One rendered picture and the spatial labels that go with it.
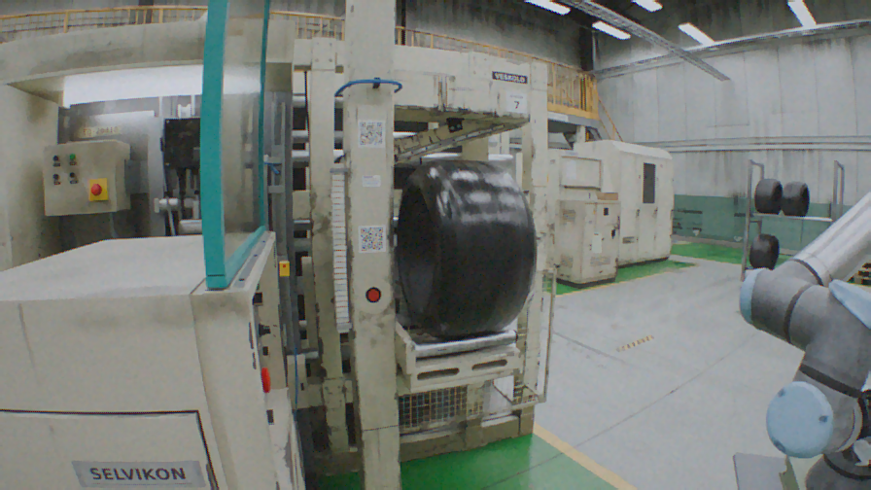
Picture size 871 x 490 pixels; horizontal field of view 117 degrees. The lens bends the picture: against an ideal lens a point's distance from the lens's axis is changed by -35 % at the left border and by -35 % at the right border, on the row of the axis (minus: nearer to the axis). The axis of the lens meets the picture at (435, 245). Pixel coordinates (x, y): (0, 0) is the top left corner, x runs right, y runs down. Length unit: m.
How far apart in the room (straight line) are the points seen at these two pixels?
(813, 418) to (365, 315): 1.03
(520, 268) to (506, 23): 13.19
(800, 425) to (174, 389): 0.67
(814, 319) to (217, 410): 0.68
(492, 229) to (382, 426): 0.70
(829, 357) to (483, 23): 13.21
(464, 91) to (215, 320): 1.29
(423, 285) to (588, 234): 4.51
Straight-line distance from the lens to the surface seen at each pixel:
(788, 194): 6.30
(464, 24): 13.02
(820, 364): 0.58
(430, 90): 1.48
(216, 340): 0.40
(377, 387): 1.26
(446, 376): 1.20
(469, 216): 1.03
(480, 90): 1.56
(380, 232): 1.13
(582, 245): 5.77
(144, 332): 0.42
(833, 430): 0.59
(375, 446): 1.37
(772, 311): 0.64
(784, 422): 0.58
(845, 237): 0.76
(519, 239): 1.08
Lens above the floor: 1.35
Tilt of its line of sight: 8 degrees down
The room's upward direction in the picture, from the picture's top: straight up
